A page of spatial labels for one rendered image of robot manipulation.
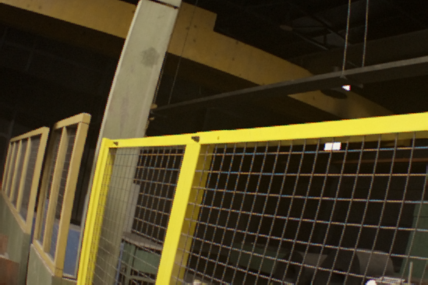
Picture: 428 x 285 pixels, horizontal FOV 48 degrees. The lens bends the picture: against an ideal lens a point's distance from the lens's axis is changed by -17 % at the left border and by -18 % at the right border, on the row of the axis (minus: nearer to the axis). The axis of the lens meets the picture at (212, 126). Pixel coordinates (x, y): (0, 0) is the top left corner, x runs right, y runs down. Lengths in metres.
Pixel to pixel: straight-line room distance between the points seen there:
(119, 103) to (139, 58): 0.27
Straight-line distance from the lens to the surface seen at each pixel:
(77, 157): 2.84
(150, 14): 3.15
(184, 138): 1.96
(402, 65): 5.48
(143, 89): 3.07
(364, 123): 1.17
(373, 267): 10.56
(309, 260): 12.01
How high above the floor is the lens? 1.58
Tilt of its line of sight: 9 degrees up
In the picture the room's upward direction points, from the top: 13 degrees clockwise
